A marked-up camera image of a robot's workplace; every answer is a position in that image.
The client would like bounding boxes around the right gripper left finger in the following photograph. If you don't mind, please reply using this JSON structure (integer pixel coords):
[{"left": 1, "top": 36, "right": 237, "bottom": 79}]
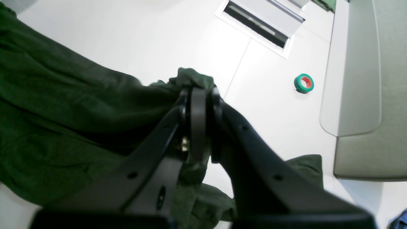
[{"left": 30, "top": 87, "right": 206, "bottom": 229}]

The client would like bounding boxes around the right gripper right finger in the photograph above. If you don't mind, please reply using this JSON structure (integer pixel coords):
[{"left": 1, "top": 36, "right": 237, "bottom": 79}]
[{"left": 206, "top": 87, "right": 377, "bottom": 229}]

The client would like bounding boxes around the dark green t-shirt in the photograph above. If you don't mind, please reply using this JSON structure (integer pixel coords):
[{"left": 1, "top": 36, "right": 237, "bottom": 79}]
[{"left": 0, "top": 3, "right": 324, "bottom": 229}]

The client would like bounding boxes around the green red tape roll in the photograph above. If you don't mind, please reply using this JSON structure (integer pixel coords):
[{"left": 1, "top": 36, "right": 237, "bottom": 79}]
[{"left": 294, "top": 73, "right": 314, "bottom": 94}]

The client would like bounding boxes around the blue cloth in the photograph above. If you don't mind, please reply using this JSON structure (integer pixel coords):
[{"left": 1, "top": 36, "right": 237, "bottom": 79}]
[{"left": 388, "top": 209, "right": 407, "bottom": 229}]

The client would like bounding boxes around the white tray with black slot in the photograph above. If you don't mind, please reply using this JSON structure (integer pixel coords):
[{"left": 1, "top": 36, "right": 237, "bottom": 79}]
[{"left": 215, "top": 0, "right": 306, "bottom": 59}]

